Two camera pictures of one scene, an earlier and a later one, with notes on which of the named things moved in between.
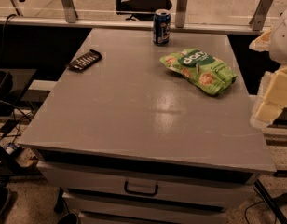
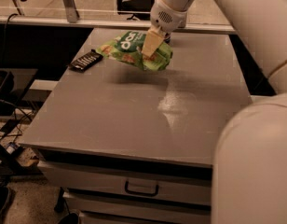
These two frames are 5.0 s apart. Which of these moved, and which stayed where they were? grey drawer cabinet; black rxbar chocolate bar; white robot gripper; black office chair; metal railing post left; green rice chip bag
Moved: green rice chip bag; white robot gripper
Stayed: black office chair; grey drawer cabinet; metal railing post left; black rxbar chocolate bar
